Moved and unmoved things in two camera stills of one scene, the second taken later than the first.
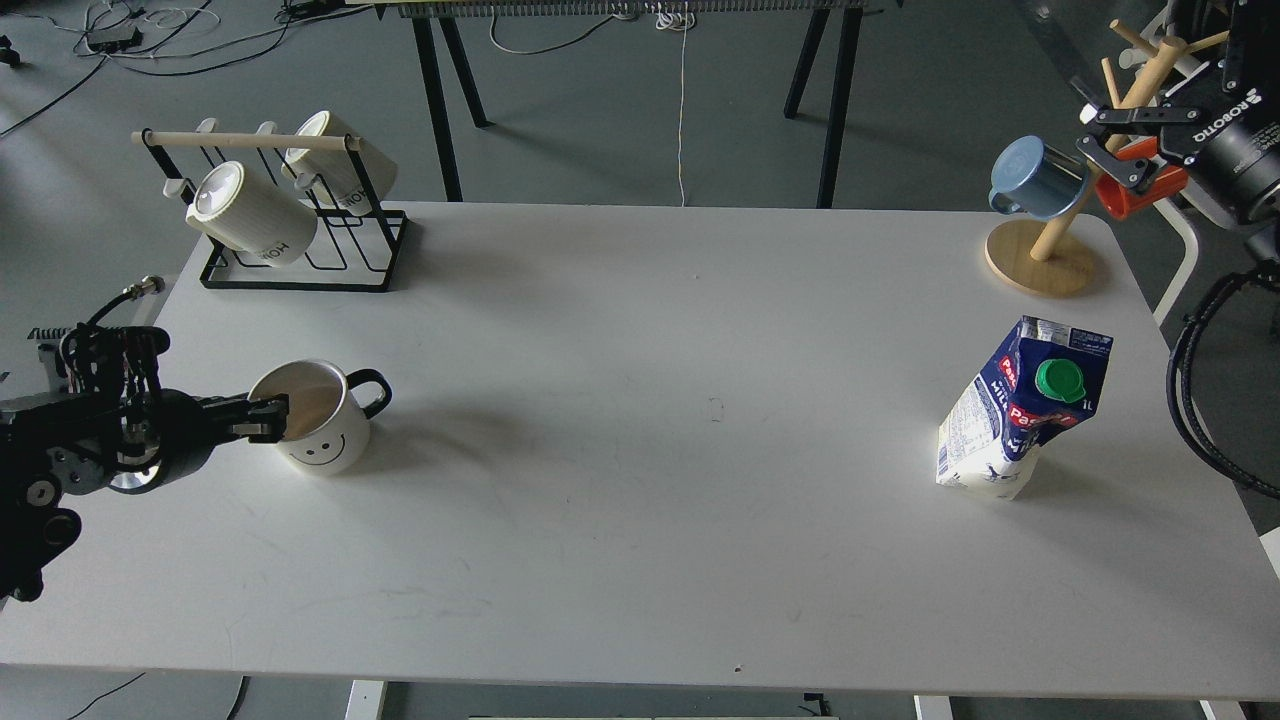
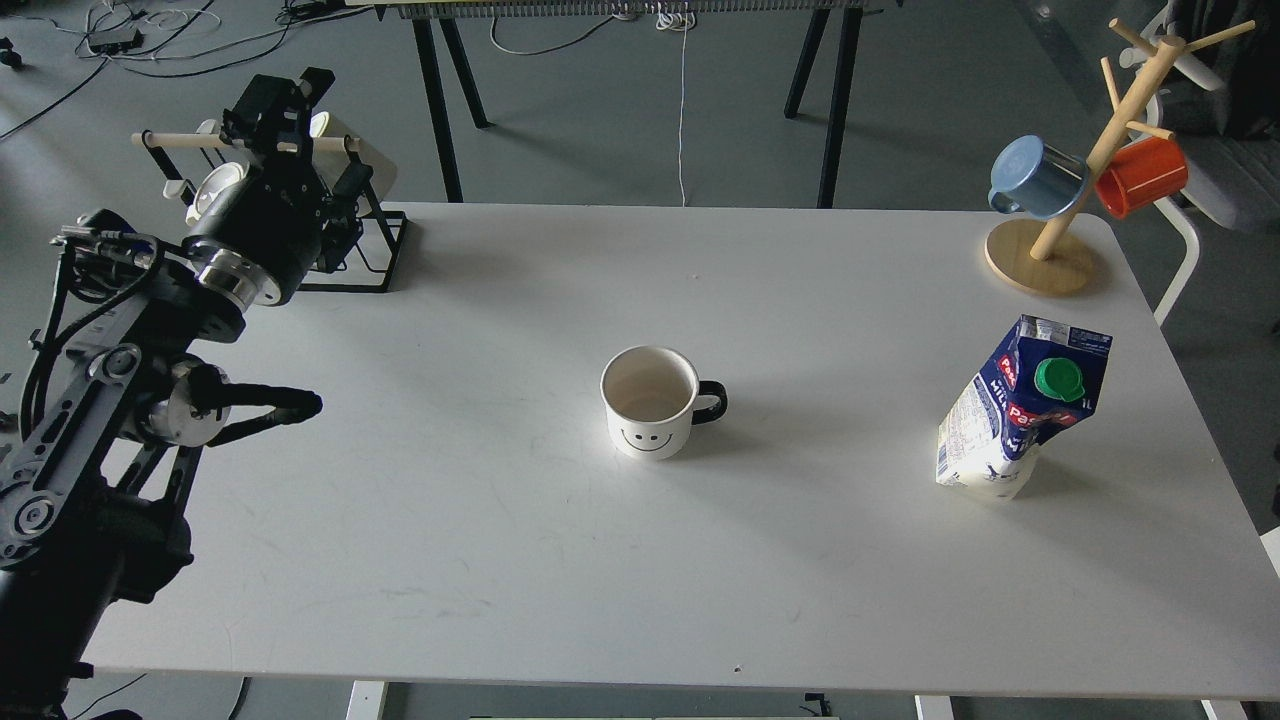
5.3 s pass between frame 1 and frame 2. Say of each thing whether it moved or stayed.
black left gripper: moved
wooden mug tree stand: stayed
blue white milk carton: stayed
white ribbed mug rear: stayed
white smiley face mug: moved
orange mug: stayed
